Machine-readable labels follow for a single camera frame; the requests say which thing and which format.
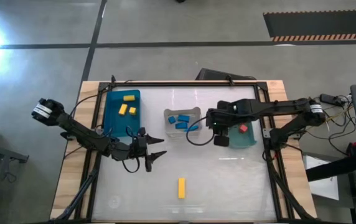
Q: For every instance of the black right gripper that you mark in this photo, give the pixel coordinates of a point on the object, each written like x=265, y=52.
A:
x=224, y=118

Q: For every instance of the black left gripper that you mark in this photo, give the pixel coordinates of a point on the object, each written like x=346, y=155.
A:
x=134, y=149

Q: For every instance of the red wooden cube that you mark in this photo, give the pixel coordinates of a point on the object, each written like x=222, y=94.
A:
x=243, y=128

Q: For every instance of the small blue wooden block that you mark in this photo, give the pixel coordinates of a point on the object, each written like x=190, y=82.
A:
x=172, y=119

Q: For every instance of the blue arch wooden block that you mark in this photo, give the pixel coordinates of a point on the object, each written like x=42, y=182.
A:
x=181, y=125

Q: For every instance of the blue rectangular wooden block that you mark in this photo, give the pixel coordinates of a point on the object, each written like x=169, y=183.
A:
x=184, y=118

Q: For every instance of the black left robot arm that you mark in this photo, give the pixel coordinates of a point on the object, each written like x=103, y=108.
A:
x=78, y=133

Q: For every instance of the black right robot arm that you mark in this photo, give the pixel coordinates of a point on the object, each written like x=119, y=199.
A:
x=277, y=105

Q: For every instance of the white translucent plastic bin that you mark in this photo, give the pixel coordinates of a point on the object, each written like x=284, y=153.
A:
x=196, y=113

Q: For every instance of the teal plastic bin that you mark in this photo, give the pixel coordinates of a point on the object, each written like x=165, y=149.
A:
x=246, y=141

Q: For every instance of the blue plastic bin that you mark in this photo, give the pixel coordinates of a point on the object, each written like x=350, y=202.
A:
x=115, y=124

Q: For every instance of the long yellow wooden block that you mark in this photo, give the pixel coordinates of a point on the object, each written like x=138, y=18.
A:
x=181, y=188

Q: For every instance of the black power adapter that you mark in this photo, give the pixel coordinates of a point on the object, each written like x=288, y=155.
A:
x=329, y=99

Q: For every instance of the black hazard-striped floor mat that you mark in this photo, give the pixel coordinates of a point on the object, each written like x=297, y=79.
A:
x=290, y=25

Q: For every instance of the black table beam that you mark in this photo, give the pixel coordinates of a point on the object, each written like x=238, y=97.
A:
x=333, y=169

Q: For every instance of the white paper sheet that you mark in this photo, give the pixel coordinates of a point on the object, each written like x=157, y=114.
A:
x=324, y=189

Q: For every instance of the grey metal stand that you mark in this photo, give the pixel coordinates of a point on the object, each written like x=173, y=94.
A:
x=0, y=152

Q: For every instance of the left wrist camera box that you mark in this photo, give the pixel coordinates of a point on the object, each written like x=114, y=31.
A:
x=148, y=166

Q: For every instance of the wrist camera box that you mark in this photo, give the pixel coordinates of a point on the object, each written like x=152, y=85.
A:
x=148, y=166
x=221, y=140

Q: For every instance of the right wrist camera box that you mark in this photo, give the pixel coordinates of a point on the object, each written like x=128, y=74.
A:
x=221, y=140

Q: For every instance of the black frame clamp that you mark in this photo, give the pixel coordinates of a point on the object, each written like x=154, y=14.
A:
x=229, y=81
x=113, y=79

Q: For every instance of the black aluminium table frame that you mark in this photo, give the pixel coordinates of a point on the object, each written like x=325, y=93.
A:
x=181, y=84

